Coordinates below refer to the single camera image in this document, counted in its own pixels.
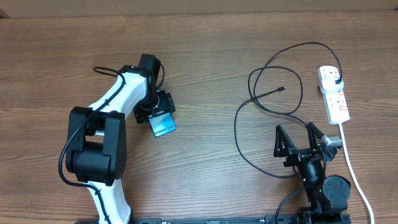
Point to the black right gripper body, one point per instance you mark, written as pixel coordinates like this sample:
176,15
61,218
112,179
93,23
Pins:
298,157

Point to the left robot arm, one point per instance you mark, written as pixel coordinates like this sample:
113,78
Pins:
95,153

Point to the white power strip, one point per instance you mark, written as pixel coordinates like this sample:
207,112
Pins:
335,103

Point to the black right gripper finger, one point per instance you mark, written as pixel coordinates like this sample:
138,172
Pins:
283,143
314,135

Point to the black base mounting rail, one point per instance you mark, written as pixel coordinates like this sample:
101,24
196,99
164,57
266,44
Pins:
268,219

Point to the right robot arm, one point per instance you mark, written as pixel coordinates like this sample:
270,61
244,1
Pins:
327,195

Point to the Samsung Galaxy smartphone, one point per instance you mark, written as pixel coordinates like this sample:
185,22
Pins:
162,125

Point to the white charger adapter plug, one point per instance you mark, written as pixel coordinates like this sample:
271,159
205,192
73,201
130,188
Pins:
330,85

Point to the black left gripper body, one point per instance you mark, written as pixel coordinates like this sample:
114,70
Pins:
153,104

